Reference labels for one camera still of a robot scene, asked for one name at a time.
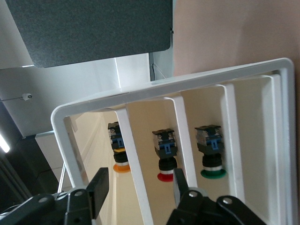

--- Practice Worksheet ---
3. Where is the red mushroom push button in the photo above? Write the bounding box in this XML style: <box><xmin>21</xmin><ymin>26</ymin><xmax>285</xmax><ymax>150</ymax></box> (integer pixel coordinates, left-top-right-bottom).
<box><xmin>151</xmin><ymin>128</ymin><xmax>178</xmax><ymax>182</ymax></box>

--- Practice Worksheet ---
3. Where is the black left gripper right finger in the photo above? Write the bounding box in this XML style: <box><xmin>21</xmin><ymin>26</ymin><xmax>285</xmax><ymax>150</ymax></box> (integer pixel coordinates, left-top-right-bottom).
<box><xmin>166</xmin><ymin>168</ymin><xmax>268</xmax><ymax>225</ymax></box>

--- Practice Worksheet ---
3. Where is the dark grey felt panel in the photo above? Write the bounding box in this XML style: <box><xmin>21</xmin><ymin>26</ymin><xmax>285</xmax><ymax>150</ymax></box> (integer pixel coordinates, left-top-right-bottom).
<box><xmin>5</xmin><ymin>0</ymin><xmax>173</xmax><ymax>68</ymax></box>

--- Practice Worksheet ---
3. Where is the brown table cover mat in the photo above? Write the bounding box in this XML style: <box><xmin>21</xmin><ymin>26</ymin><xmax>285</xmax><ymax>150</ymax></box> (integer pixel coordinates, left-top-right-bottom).
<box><xmin>172</xmin><ymin>0</ymin><xmax>300</xmax><ymax>78</ymax></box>

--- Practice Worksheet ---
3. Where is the white compartment tray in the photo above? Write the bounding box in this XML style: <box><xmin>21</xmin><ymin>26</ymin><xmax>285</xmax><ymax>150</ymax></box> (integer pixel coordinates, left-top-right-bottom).
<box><xmin>50</xmin><ymin>57</ymin><xmax>295</xmax><ymax>225</ymax></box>

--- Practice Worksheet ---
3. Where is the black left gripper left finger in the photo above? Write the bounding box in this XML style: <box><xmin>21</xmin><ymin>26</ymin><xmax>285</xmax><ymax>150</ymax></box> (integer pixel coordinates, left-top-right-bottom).
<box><xmin>0</xmin><ymin>167</ymin><xmax>110</xmax><ymax>225</ymax></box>

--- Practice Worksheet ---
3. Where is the ceiling light strip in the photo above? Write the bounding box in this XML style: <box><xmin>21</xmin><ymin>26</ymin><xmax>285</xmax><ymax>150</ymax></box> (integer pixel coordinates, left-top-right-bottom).
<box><xmin>0</xmin><ymin>133</ymin><xmax>10</xmax><ymax>153</ymax></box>

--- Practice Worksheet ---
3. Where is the green mushroom push button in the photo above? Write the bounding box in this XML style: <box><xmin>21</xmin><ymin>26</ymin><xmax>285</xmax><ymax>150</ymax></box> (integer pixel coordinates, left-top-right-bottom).
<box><xmin>194</xmin><ymin>125</ymin><xmax>227</xmax><ymax>179</ymax></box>

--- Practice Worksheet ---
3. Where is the orange mushroom push button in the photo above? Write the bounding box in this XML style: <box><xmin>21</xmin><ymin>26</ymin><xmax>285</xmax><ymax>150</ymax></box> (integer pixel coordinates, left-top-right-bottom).
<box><xmin>107</xmin><ymin>121</ymin><xmax>131</xmax><ymax>173</ymax></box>

